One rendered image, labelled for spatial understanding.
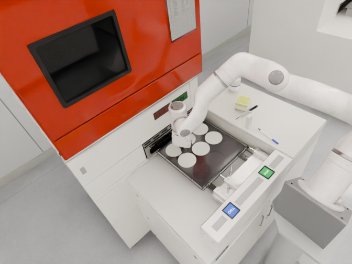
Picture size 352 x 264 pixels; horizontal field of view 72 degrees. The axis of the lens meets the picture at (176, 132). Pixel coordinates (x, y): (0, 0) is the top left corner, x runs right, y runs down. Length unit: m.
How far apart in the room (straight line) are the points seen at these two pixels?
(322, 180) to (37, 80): 1.08
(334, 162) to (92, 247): 1.82
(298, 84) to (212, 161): 0.56
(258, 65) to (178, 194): 0.74
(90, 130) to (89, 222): 1.42
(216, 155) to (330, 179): 0.54
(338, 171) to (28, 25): 1.14
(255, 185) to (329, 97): 0.47
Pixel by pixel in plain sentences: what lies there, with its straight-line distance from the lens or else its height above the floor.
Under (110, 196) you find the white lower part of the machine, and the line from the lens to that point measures 1.45.
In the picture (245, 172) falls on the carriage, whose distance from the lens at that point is 1.31.
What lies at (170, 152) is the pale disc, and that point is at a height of 0.90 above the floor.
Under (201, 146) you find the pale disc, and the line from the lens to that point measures 1.37.
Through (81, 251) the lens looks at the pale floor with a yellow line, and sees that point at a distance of 2.28.
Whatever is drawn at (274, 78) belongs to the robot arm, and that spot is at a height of 1.41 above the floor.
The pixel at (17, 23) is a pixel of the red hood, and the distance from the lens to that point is 0.83.
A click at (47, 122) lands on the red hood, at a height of 1.43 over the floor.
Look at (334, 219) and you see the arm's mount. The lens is 1.08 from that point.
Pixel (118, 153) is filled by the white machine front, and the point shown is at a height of 1.03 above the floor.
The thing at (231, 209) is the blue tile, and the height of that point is 0.96.
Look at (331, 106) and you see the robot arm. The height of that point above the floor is 1.30.
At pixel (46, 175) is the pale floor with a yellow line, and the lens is 2.87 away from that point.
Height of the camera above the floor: 1.96
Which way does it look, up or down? 46 degrees down
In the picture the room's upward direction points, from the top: 10 degrees counter-clockwise
